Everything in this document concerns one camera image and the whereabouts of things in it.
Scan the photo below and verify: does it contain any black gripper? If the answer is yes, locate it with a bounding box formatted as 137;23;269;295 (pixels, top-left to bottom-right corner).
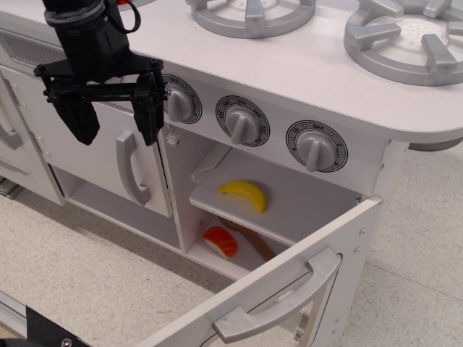
34;9;167;146

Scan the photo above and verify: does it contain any white oven door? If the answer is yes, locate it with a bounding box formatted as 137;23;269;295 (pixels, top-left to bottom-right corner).
139;196;383;346

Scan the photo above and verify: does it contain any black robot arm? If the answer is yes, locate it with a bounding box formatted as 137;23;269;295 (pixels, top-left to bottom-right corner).
34;1;167;146

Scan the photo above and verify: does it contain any white oven shelf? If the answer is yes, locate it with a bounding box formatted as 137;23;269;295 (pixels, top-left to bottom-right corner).
190;149;361;245

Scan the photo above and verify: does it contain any white cabinet door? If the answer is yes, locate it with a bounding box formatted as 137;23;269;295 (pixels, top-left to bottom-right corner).
1;67;172;217

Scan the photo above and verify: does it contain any left grey knob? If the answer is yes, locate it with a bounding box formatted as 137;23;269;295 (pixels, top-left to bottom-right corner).
163;74;203;124

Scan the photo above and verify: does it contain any grey knob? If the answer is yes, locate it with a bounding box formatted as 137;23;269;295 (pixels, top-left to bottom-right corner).
286;120;348;173
216;95;271;147
163;74;203;124

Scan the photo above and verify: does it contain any middle grey knob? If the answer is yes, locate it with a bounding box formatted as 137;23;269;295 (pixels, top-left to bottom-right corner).
216;95;271;147

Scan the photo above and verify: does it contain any white toy kitchen body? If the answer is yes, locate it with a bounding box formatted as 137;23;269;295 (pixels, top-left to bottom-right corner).
0;0;463;347

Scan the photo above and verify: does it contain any yellow toy banana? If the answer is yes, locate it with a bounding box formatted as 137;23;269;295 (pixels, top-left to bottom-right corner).
218;180;266;213

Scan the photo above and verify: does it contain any orange salmon sushi toy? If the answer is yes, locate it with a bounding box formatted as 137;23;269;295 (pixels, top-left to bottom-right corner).
203;226;239;260

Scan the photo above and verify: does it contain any left grey stove burner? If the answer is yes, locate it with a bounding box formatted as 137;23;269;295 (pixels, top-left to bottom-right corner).
187;1;316;39

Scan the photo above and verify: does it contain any grey stove burner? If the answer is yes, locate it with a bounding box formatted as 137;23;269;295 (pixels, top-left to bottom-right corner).
344;1;462;86
187;1;316;39

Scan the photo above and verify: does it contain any wooden spatula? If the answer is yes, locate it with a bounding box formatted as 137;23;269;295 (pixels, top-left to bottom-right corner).
218;217;276;262

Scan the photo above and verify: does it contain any right grey knob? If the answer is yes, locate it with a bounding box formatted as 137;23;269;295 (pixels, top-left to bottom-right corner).
286;120;348;173

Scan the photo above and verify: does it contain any right grey stove burner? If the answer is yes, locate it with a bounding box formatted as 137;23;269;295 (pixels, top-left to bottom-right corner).
344;1;462;86

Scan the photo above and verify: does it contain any grey cabinet door handle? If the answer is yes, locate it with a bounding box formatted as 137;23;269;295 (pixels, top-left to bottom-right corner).
116;130;150;206

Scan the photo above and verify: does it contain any black cable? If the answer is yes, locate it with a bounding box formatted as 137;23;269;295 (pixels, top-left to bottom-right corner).
104;0;143;35

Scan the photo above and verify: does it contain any far left grey handle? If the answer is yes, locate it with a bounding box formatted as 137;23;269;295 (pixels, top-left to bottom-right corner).
1;75;22;150

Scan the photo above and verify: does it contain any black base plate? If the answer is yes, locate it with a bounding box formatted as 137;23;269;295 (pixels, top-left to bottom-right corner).
1;307;90;347

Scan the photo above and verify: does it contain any grey oven door handle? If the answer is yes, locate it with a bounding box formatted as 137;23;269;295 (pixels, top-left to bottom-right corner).
213;247;341;344

